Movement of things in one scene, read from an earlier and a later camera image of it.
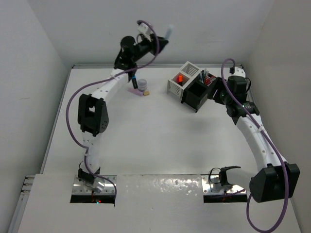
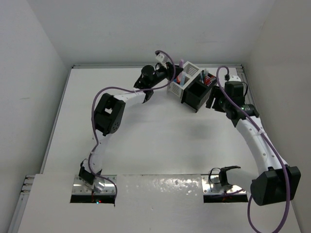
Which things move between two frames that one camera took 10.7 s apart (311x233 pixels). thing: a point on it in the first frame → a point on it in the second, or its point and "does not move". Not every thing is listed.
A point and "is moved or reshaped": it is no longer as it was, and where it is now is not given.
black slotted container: (196, 96) does not move
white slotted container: (177, 83) does not move
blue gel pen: (201, 77) does not move
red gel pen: (206, 80) does not move
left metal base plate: (80, 188) does not move
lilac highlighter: (136, 91) is moved or reshaped
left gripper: (155, 45) → (168, 69)
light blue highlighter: (170, 27) → (182, 77)
